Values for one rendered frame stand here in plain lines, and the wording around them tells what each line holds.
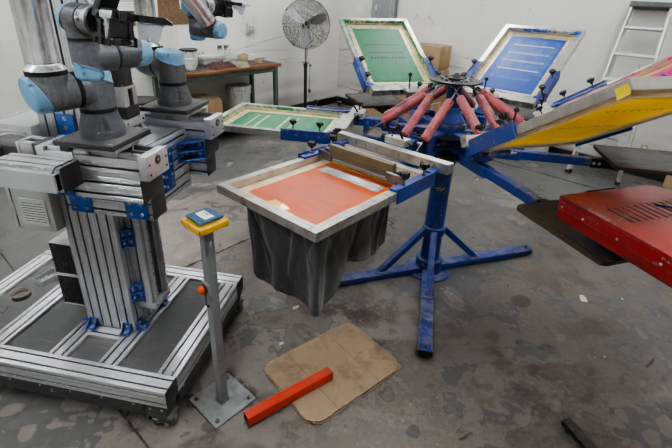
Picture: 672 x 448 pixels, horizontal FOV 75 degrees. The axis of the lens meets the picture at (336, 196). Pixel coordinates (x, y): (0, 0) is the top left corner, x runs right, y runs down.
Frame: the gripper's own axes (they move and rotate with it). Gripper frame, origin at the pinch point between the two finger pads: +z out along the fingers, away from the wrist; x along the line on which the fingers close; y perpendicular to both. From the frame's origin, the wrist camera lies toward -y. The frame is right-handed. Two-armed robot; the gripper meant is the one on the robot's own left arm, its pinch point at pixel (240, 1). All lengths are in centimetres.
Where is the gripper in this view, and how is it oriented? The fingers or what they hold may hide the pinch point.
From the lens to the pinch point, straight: 257.4
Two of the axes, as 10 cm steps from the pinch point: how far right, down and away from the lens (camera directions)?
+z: 5.7, -3.3, 7.5
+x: 8.1, 3.9, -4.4
